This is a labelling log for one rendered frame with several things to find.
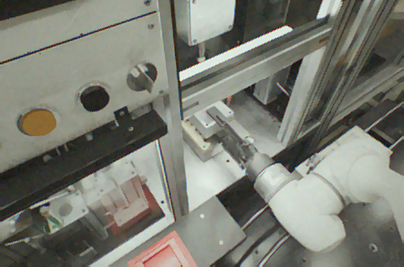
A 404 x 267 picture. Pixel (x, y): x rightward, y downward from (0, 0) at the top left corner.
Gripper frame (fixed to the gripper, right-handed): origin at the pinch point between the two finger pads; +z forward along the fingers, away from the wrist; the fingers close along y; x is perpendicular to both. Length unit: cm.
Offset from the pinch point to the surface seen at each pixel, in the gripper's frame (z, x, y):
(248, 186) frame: -7, -15, -47
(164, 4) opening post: -12, 19, 46
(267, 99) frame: 3.2, -25.3, -8.6
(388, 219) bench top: -49, -41, -34
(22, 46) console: -13, 34, 47
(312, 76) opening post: -12.3, -18.6, 17.0
